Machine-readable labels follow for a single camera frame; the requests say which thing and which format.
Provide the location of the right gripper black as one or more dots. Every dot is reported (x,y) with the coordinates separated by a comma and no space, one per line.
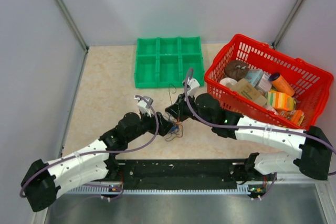
(178,109)

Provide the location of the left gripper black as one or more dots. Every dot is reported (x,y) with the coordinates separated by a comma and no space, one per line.
(164,126)

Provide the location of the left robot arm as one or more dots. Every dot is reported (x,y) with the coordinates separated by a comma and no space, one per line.
(45,182)

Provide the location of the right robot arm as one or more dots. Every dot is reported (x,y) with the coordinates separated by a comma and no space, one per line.
(306,151)

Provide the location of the green six-compartment tray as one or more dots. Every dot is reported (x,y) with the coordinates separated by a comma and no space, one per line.
(161,62)

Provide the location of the brown cardboard box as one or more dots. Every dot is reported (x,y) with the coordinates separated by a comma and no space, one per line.
(246,90)

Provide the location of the brown round pouch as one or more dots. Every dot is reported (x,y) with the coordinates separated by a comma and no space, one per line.
(236,70)

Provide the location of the light blue patterned box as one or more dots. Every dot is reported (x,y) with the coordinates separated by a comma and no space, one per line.
(259,79)

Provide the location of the yellow green sponge pack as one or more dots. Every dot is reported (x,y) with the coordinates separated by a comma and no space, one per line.
(281,101)

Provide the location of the orange bottle blue cap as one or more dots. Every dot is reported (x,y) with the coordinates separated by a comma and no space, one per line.
(280,84)

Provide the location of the orange snack packet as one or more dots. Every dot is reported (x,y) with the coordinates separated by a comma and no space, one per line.
(295,116)

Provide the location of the red plastic basket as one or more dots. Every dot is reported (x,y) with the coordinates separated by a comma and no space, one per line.
(311,84)

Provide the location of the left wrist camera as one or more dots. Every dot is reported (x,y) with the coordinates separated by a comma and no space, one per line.
(144,105)

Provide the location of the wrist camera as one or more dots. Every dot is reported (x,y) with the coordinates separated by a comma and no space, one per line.
(144,105)
(190,87)

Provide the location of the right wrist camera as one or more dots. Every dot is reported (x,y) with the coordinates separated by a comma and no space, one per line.
(190,87)

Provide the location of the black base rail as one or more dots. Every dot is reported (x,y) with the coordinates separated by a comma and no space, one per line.
(183,174)

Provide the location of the left aluminium frame post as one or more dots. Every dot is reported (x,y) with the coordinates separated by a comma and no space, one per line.
(72,25)

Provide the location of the aluminium frame post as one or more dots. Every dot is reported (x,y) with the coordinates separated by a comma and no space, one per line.
(72,25)
(286,24)

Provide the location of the right aluminium frame post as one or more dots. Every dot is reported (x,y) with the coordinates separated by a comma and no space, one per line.
(286,24)

